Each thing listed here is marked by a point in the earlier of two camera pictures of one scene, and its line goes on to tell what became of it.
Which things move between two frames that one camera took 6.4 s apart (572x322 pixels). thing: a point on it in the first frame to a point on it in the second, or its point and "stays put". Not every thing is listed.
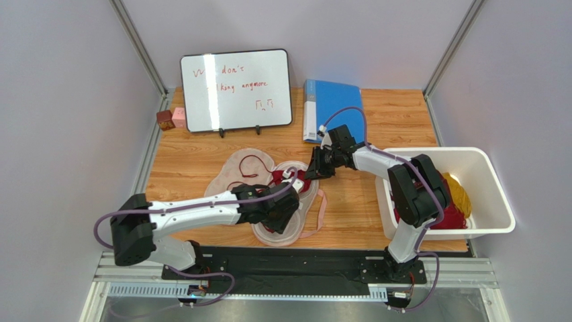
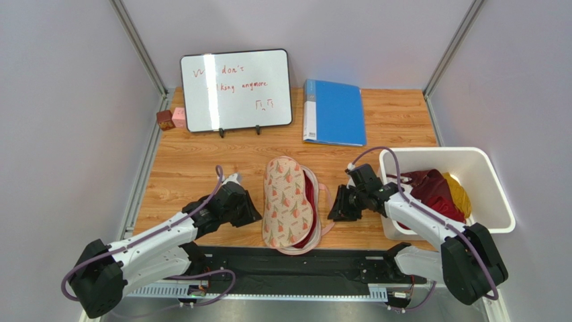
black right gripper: (322, 162) to (346, 205)
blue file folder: (322, 100) stays put
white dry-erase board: (237, 89) stays put
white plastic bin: (491, 212) stays put
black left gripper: (280, 225) to (249, 208)
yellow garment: (460, 195) stays put
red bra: (274, 176) to (313, 199)
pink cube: (178, 117) stays put
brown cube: (165, 120) stays put
